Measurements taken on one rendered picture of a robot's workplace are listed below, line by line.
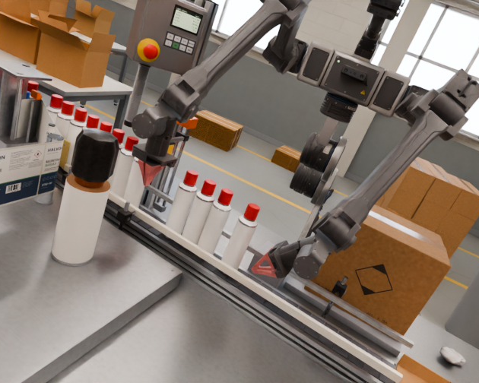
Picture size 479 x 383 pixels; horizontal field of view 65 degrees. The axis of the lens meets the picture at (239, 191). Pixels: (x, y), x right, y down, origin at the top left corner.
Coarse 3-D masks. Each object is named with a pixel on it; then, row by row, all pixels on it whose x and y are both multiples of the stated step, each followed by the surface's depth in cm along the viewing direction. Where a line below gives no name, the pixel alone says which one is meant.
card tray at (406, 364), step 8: (400, 360) 99; (408, 360) 98; (400, 368) 98; (408, 368) 98; (416, 368) 97; (424, 368) 97; (408, 376) 96; (416, 376) 97; (424, 376) 97; (432, 376) 96; (440, 376) 95
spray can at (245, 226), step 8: (248, 208) 94; (256, 208) 93; (240, 216) 96; (248, 216) 94; (256, 216) 94; (240, 224) 94; (248, 224) 94; (256, 224) 95; (240, 232) 94; (248, 232) 94; (232, 240) 96; (240, 240) 95; (248, 240) 96; (232, 248) 97; (240, 248) 96; (224, 256) 99; (232, 256) 97; (240, 256) 97; (232, 264) 98
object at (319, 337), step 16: (144, 224) 107; (192, 256) 102; (240, 272) 103; (240, 288) 96; (272, 304) 95; (288, 320) 92; (320, 320) 96; (320, 336) 91; (336, 352) 88; (368, 352) 92; (368, 368) 87
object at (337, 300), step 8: (152, 192) 111; (160, 192) 110; (168, 200) 109; (224, 232) 103; (248, 248) 101; (256, 248) 101; (304, 280) 96; (312, 288) 95; (320, 288) 94; (328, 296) 94; (336, 296) 94; (344, 304) 92; (352, 312) 92; (360, 312) 91; (368, 320) 90; (376, 320) 90; (384, 328) 89; (392, 336) 89; (400, 336) 88; (408, 344) 87
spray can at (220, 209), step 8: (224, 192) 96; (232, 192) 97; (224, 200) 96; (216, 208) 96; (224, 208) 97; (208, 216) 99; (216, 216) 97; (224, 216) 97; (208, 224) 99; (216, 224) 98; (224, 224) 99; (208, 232) 99; (216, 232) 99; (200, 240) 101; (208, 240) 100; (216, 240) 100; (208, 248) 101
